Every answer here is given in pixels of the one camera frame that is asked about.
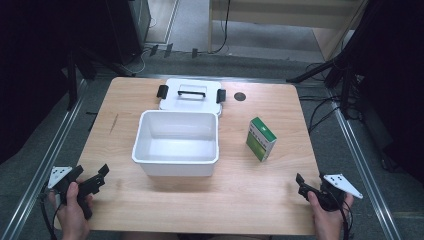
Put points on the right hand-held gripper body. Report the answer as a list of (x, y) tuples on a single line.
[(343, 185)]

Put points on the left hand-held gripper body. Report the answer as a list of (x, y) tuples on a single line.
[(60, 174)]

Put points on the person's right hand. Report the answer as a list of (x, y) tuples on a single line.
[(328, 223)]

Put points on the person's left hand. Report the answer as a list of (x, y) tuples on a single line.
[(72, 216)]

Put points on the green and white carton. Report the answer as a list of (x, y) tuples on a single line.
[(261, 141)]

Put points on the white plastic storage box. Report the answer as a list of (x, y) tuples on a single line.
[(180, 143)]

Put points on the dark round table grommet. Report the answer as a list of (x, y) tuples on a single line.
[(240, 96)]

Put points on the black metal stand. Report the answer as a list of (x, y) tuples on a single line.
[(83, 65)]

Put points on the white lid with black latches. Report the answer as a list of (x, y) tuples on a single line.
[(191, 103)]

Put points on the black tripod stand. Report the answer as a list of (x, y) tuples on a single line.
[(336, 71)]

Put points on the dark curtain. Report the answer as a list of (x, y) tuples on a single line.
[(30, 66), (396, 83)]

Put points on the black cabinet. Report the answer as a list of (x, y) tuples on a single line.
[(128, 30)]

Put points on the light wooden furniture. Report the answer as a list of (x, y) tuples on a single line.
[(283, 15)]

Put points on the metal floor rail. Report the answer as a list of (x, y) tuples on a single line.
[(43, 166), (363, 166)]

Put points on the small black floor bracket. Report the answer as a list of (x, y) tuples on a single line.
[(154, 50), (168, 50), (195, 53)]

